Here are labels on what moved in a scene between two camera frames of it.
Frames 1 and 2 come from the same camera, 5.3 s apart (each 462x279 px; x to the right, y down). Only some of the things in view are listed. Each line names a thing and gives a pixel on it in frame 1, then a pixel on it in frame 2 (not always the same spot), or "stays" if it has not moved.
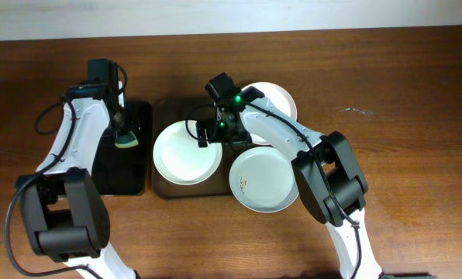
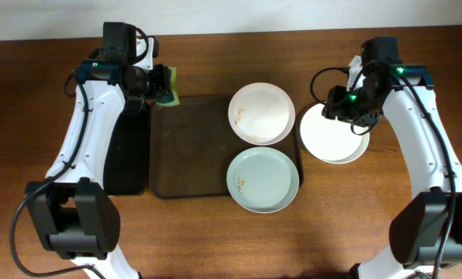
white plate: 177,156 to 332,140
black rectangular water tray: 125,170 stays
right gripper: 203,132 to 336,102
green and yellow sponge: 129,140 to 172,98
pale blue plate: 263,180 stays
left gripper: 119,126 to 163,81
